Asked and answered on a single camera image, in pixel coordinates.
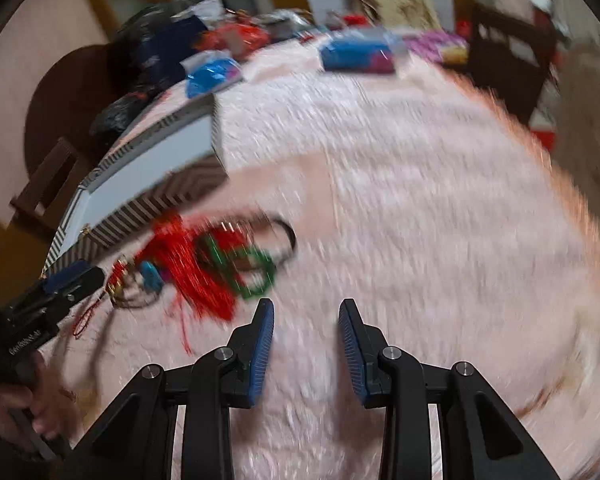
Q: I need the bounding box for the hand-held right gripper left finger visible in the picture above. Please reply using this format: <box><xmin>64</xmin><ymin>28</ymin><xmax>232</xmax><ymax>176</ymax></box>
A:
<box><xmin>65</xmin><ymin>297</ymin><xmax>276</xmax><ymax>480</ymax></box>

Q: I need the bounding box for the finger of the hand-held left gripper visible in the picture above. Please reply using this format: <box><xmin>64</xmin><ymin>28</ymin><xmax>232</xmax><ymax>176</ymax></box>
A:
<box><xmin>4</xmin><ymin>285</ymin><xmax>103</xmax><ymax>326</ymax></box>
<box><xmin>41</xmin><ymin>261</ymin><xmax>106</xmax><ymax>295</ymax></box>

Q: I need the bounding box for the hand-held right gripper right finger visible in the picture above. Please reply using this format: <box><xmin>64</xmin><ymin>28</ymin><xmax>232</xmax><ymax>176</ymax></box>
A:
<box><xmin>338</xmin><ymin>298</ymin><xmax>566</xmax><ymax>480</ymax></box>

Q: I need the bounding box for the red tassel ornament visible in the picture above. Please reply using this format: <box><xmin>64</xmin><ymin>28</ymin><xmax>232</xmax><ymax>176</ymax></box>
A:
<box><xmin>147</xmin><ymin>212</ymin><xmax>238</xmax><ymax>356</ymax></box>

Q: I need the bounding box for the black cord bracelet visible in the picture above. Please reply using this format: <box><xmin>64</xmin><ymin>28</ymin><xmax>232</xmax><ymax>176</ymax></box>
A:
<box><xmin>220</xmin><ymin>215</ymin><xmax>297</xmax><ymax>266</ymax></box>

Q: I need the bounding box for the striped jewelry box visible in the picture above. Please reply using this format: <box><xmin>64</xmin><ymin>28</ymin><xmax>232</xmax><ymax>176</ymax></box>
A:
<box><xmin>44</xmin><ymin>91</ymin><xmax>229</xmax><ymax>278</ymax></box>

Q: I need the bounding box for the person's left hand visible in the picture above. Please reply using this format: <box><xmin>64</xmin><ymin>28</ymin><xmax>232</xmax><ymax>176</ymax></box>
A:
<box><xmin>0</xmin><ymin>355</ymin><xmax>70</xmax><ymax>441</ymax></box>

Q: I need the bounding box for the dark wooden chair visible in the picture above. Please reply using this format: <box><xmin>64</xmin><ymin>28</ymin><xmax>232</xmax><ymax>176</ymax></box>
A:
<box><xmin>10</xmin><ymin>137</ymin><xmax>93</xmax><ymax>231</ymax></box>
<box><xmin>467</xmin><ymin>2</ymin><xmax>558</xmax><ymax>126</ymax></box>

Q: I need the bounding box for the pink fluffy blanket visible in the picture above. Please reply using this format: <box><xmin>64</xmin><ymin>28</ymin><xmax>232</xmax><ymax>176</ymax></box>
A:
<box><xmin>45</xmin><ymin>35</ymin><xmax>600</xmax><ymax>480</ymax></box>

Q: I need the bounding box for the small black plastic bag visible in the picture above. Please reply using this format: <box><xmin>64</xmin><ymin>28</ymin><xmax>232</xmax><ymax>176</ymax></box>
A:
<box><xmin>89</xmin><ymin>85</ymin><xmax>166</xmax><ymax>141</ymax></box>

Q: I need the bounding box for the round dark wooden board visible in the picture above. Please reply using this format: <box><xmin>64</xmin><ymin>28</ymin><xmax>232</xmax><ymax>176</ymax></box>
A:
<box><xmin>22</xmin><ymin>44</ymin><xmax>126</xmax><ymax>176</ymax></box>

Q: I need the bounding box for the blue tissue pack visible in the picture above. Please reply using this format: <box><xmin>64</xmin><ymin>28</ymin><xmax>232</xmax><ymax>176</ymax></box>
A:
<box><xmin>180</xmin><ymin>50</ymin><xmax>245</xmax><ymax>100</ymax></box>
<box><xmin>320</xmin><ymin>30</ymin><xmax>408</xmax><ymax>75</ymax></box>

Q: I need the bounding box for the large black plastic bag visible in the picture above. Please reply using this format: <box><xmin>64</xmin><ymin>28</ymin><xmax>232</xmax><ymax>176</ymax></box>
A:
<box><xmin>112</xmin><ymin>2</ymin><xmax>206</xmax><ymax>91</ymax></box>

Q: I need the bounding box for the navy paper bag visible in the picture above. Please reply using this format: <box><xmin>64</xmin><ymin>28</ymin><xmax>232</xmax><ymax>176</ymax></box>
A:
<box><xmin>140</xmin><ymin>15</ymin><xmax>208</xmax><ymax>76</ymax></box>

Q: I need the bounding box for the red plastic bag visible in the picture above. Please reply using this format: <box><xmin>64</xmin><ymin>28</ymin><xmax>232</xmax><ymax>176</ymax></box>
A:
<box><xmin>197</xmin><ymin>22</ymin><xmax>271</xmax><ymax>58</ymax></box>

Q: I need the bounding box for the red string bracelet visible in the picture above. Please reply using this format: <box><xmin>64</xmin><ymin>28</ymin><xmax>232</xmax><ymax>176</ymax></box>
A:
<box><xmin>72</xmin><ymin>295</ymin><xmax>106</xmax><ymax>338</ymax></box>

